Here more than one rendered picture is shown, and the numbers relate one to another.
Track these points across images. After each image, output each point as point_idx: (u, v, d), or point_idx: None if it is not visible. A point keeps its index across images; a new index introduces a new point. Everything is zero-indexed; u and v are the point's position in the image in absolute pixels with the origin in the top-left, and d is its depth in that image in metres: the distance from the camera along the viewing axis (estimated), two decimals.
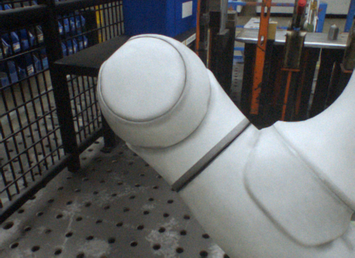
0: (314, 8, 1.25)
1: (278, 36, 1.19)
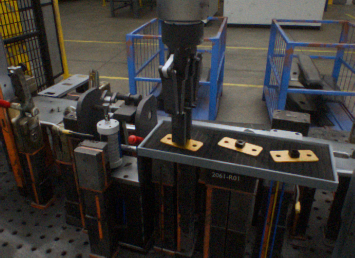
0: (92, 79, 1.28)
1: (45, 110, 1.22)
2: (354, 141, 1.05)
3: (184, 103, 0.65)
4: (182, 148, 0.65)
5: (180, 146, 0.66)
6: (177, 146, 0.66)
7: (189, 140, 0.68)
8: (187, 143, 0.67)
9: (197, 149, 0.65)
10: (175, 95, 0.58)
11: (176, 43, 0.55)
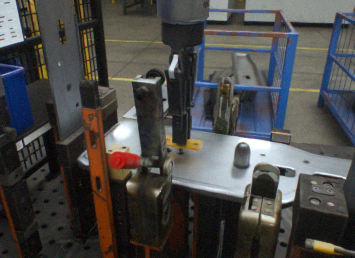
0: (225, 94, 0.76)
1: None
2: None
3: None
4: (184, 148, 0.65)
5: (181, 146, 0.66)
6: (178, 147, 0.66)
7: (188, 139, 0.68)
8: (188, 143, 0.67)
9: (199, 147, 0.65)
10: (180, 95, 0.58)
11: (180, 43, 0.55)
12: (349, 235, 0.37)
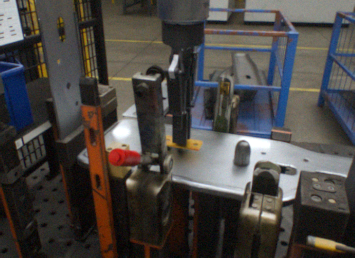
0: (225, 92, 0.76)
1: None
2: None
3: None
4: (184, 148, 0.65)
5: (181, 146, 0.66)
6: (178, 147, 0.66)
7: (188, 139, 0.68)
8: (188, 143, 0.67)
9: (199, 147, 0.65)
10: (180, 96, 0.58)
11: (180, 44, 0.55)
12: (351, 232, 0.37)
